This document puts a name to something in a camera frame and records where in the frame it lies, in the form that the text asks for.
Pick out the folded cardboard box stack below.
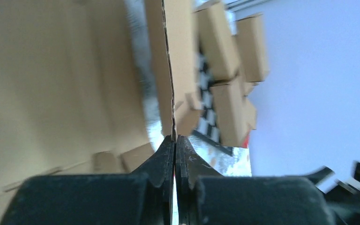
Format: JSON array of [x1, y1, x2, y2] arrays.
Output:
[[236, 13, 270, 82], [232, 35, 259, 97]]

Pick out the folded cardboard box on chessboard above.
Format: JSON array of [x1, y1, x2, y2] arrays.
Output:
[[210, 76, 248, 147]]

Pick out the folded cardboard box lower stack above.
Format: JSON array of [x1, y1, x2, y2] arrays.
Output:
[[232, 35, 259, 97]]

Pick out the black and white chessboard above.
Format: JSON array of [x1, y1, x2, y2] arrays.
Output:
[[193, 48, 233, 157]]

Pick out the folded cardboard box top stack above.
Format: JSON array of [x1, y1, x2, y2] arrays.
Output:
[[236, 13, 270, 82]]

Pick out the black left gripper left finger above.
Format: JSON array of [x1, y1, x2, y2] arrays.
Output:
[[0, 136, 175, 225]]

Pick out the floral patterned table mat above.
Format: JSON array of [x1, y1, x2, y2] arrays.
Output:
[[125, 0, 251, 176]]

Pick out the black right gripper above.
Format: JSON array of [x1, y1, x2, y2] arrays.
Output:
[[309, 161, 360, 225]]

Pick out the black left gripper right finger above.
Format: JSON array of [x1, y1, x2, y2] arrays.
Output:
[[175, 136, 336, 225]]

